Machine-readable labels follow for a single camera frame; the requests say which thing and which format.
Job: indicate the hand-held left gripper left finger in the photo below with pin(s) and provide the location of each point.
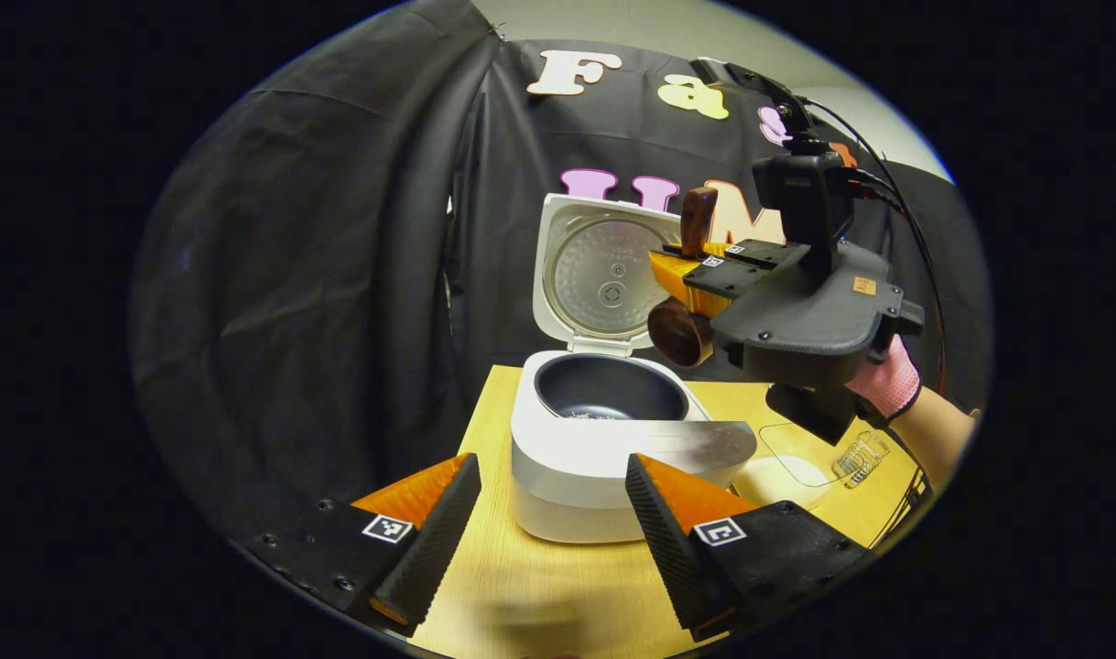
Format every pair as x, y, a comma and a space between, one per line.
429, 549

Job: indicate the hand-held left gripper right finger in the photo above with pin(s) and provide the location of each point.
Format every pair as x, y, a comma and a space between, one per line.
672, 545

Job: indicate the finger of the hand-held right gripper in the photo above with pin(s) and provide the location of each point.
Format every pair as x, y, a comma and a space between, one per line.
718, 272
768, 253

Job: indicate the brown wooden spoon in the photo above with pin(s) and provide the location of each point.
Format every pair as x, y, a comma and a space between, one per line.
681, 334

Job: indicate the clear container of rice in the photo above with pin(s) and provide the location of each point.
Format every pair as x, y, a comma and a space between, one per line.
777, 480

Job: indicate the white rice cooker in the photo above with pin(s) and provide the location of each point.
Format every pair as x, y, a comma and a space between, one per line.
567, 476

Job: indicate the clear chopstick holder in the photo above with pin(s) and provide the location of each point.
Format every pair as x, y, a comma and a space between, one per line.
861, 458

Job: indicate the white rice grains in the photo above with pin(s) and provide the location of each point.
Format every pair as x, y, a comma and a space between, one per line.
585, 415

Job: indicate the black backdrop cloth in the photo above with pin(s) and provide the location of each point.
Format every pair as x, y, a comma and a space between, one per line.
319, 275

